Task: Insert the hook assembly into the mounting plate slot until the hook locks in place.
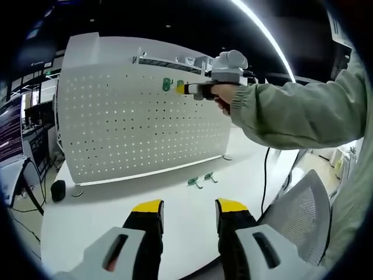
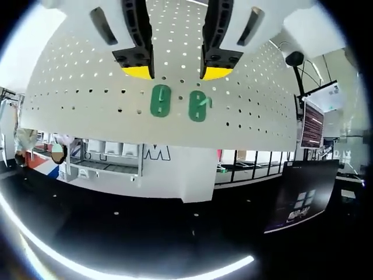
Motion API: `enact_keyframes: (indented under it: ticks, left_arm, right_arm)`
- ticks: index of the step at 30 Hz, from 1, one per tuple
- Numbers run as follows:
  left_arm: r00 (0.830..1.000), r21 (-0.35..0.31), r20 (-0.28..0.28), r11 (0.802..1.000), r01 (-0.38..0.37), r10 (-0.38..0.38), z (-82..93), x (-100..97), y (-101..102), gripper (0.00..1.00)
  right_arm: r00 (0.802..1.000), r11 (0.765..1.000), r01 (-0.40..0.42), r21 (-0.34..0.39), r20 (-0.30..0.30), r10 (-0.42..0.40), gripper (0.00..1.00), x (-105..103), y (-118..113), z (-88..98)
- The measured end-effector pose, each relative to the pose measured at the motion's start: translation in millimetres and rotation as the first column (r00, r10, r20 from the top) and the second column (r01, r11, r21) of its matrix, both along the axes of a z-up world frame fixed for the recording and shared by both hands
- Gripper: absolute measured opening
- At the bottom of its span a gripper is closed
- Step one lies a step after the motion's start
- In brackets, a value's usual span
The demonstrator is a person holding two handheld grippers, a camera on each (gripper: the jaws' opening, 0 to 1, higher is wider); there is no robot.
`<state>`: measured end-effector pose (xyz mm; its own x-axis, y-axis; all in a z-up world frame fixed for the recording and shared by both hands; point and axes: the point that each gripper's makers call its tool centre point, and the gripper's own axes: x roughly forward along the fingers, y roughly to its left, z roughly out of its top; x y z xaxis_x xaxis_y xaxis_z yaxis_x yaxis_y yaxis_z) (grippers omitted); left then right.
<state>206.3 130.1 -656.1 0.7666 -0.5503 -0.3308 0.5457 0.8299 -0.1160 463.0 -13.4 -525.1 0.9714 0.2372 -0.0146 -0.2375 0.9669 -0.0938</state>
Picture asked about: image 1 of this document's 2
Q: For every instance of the laptop with purple text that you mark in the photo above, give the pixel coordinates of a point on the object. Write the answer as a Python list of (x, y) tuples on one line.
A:
[(11, 128)]

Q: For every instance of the white perforated mounting plate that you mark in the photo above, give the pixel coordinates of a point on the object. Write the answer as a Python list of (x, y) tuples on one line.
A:
[(131, 131)]

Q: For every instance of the green hook assembly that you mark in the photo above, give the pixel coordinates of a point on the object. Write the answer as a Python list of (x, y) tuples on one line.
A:
[(193, 181), (166, 84), (209, 175), (180, 82)]

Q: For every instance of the small black speaker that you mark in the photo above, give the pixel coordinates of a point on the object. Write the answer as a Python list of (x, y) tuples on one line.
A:
[(58, 191)]

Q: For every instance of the green exit sign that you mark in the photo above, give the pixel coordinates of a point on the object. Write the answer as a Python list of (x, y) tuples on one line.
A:
[(48, 73)]

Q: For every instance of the person's right hand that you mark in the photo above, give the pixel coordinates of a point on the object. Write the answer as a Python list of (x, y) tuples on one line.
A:
[(227, 94)]

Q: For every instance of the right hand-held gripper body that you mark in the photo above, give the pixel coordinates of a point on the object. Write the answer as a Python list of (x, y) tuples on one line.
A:
[(228, 68)]

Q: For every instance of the ceiling light strip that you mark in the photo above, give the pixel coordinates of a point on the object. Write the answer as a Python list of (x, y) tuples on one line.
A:
[(271, 38)]

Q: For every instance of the white mesh office chair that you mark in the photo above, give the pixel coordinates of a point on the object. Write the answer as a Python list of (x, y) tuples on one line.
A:
[(303, 216)]

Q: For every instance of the person's green jacket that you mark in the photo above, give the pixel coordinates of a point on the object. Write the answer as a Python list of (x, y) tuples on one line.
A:
[(352, 189)]

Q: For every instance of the white side desk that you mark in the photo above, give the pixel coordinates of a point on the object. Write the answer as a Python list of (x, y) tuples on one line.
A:
[(8, 175)]

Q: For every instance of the white ceiling air vent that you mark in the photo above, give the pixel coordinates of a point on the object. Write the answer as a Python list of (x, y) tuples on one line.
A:
[(339, 26)]

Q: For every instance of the large dark wall screen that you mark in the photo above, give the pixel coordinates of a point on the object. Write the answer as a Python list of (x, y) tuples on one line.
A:
[(35, 33)]

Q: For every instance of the yellow bag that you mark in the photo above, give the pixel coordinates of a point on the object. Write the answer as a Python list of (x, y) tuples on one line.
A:
[(337, 168)]

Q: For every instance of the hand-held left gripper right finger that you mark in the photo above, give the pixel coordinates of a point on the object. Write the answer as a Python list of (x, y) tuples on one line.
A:
[(250, 253)]

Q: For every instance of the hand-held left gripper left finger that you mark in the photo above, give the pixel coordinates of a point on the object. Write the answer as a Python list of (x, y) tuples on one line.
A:
[(122, 253)]

